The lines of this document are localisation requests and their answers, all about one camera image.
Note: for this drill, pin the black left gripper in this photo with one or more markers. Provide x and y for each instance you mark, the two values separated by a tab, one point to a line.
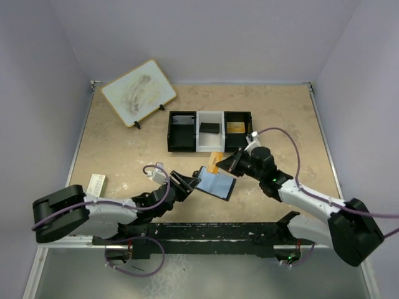
179	186

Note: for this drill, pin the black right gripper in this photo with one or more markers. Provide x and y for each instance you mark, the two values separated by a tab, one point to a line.
239	162

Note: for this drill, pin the black leather card holder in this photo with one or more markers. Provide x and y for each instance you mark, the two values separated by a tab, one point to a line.
219	185

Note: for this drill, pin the black and white tray organizer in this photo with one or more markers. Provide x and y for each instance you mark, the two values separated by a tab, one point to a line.
188	139

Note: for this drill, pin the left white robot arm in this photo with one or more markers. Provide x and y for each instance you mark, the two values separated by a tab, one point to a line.
72	211

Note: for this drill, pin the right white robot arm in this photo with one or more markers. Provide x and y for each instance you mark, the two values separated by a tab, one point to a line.
342	226

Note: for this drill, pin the gold card in tray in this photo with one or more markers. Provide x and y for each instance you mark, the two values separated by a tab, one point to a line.
235	127

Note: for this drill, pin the black card in tray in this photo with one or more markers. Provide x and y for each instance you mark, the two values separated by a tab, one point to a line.
213	128

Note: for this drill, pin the silver card in tray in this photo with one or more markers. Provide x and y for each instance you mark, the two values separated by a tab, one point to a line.
183	120

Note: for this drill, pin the small green white box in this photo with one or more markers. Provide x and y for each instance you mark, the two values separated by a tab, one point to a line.
96	185

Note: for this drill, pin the yellow-framed whiteboard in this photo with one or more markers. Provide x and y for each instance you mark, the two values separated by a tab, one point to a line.
138	93

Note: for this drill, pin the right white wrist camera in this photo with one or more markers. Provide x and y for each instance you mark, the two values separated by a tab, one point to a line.
253	141

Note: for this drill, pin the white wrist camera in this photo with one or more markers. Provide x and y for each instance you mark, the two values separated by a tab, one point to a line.
156	173
253	141

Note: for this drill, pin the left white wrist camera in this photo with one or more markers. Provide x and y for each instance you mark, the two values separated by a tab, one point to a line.
156	173

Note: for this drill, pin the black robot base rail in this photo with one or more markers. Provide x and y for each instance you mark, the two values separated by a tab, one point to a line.
262	239

